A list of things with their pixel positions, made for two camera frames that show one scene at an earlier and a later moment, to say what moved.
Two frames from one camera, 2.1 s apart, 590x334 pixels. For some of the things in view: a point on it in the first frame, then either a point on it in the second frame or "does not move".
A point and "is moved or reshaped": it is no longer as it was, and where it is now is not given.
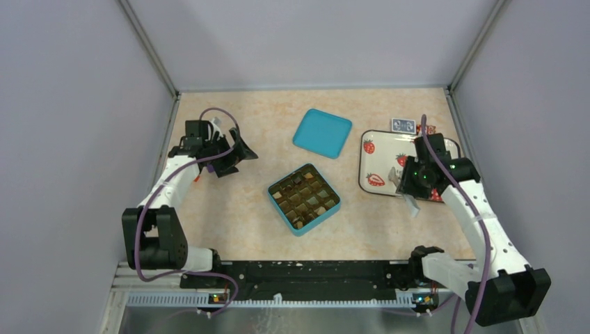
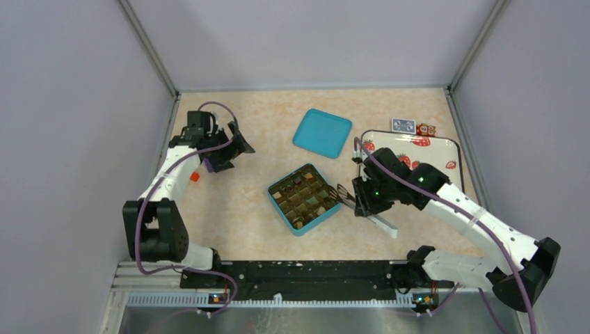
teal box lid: (323, 133) does not move
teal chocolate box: (303, 197) does not move
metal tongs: (394, 177) is moved or reshaped
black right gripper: (406, 186) → (364, 205)
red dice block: (430, 129) does not move
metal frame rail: (139, 303) does not move
